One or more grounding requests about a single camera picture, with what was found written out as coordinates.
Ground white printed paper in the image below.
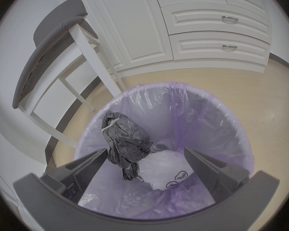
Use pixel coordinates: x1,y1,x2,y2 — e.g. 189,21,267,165
135,143,195,192

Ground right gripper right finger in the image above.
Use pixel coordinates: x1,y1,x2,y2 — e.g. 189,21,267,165
184,147,250,199

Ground purple plastic bag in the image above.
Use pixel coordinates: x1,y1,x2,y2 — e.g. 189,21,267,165
73,81,255,221

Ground white chair grey cushions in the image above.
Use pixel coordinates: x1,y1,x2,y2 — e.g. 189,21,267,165
12,0,128,149

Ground white trash bin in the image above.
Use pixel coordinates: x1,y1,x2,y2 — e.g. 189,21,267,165
75,82,254,216

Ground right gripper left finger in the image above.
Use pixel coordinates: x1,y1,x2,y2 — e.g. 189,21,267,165
42,148,109,201

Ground black plastic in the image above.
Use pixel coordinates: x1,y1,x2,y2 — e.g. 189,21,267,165
101,111,170,181

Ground white wardrobe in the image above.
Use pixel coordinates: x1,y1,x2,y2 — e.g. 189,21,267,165
55,0,272,74

